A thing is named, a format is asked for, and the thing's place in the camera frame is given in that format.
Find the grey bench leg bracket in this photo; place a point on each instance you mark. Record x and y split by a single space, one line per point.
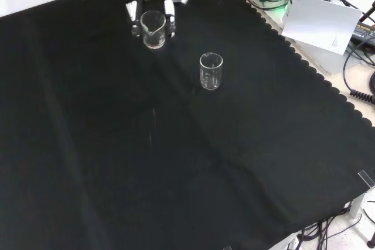
357 206

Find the black power adapter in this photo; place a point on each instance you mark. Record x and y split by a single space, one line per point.
364 32

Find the clear graduated glass beaker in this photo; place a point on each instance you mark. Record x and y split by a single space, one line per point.
211 77

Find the white paper card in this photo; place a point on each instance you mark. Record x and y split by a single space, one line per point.
319 24

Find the black bench cloth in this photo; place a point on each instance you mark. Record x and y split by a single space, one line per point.
117 144

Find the grey tape strip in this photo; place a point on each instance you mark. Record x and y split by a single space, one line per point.
227 247
366 178

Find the clear glass beaker with spout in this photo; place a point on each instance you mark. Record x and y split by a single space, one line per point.
153 37

